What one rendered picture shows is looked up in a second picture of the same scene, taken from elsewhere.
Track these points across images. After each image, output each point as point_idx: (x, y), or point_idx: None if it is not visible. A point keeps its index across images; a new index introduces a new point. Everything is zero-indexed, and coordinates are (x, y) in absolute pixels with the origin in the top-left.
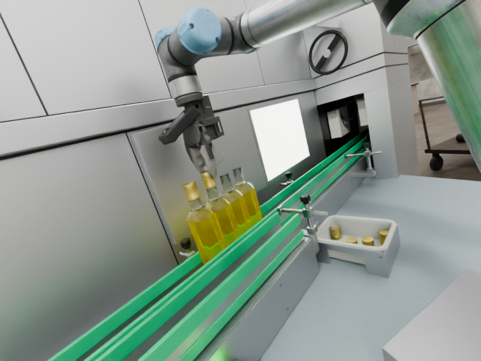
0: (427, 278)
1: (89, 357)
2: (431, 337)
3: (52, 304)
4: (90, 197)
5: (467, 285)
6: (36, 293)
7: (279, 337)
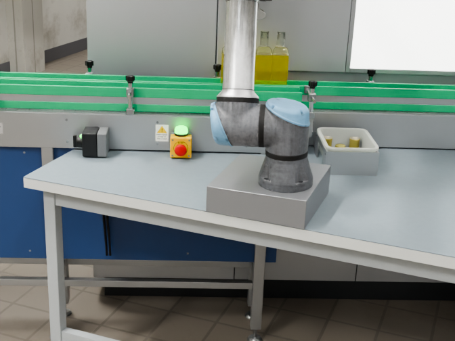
0: (338, 184)
1: (137, 80)
2: (261, 160)
3: (136, 56)
4: (178, 5)
5: (312, 165)
6: (133, 45)
7: (227, 154)
